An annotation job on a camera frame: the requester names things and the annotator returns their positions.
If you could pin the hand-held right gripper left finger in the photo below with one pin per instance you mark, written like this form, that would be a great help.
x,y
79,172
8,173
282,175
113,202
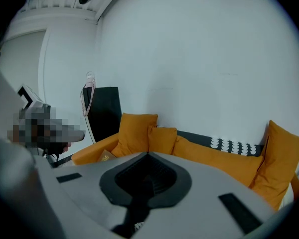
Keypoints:
x,y
84,190

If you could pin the long orange cushion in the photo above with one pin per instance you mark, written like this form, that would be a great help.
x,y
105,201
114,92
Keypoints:
x,y
214,160

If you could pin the orange sofa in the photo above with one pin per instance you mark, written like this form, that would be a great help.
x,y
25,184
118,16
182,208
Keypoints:
x,y
94,151

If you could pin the brown booklet with gold emblem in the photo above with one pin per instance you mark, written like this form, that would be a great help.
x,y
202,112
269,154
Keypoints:
x,y
105,156

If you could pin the small black bag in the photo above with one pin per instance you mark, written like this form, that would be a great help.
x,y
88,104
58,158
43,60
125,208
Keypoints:
x,y
56,149

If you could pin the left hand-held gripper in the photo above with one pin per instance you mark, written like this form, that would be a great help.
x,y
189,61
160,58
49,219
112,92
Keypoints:
x,y
35,101

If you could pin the black cabinet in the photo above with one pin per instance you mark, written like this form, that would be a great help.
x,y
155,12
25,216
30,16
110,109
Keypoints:
x,y
104,113

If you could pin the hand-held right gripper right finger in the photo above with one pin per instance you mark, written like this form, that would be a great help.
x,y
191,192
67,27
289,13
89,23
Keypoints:
x,y
209,208

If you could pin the small orange cushion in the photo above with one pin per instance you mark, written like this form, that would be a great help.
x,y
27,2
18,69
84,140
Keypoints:
x,y
163,139

